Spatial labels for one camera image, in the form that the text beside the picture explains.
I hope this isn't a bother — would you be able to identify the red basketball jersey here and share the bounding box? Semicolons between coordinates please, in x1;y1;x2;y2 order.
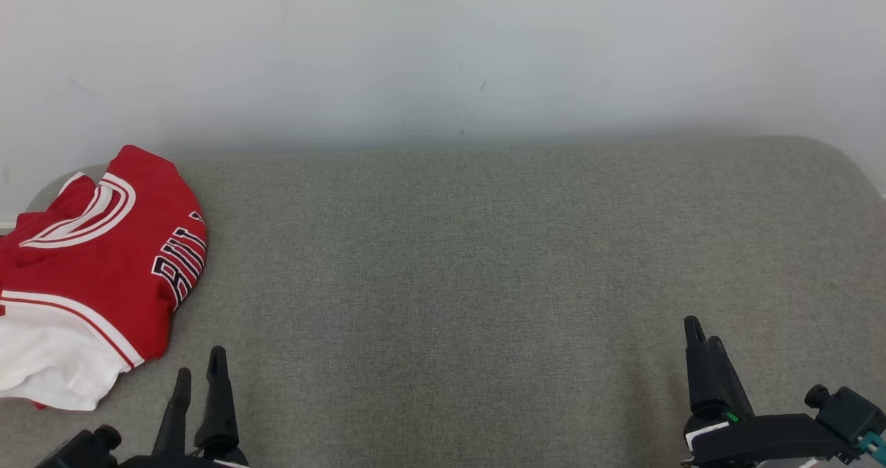
0;145;208;412

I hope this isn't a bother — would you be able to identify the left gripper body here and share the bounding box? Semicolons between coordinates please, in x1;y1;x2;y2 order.
118;447;250;468

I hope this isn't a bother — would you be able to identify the grey fabric sofa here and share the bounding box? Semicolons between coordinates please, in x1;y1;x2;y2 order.
0;136;886;468

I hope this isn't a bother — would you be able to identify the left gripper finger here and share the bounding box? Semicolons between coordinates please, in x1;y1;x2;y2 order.
153;368;192;456
195;345;240;459

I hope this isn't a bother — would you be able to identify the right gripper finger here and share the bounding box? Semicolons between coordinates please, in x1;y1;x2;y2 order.
707;336;756;422
684;316;722;415

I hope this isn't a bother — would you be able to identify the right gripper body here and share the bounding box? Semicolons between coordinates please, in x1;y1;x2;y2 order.
682;411;853;468

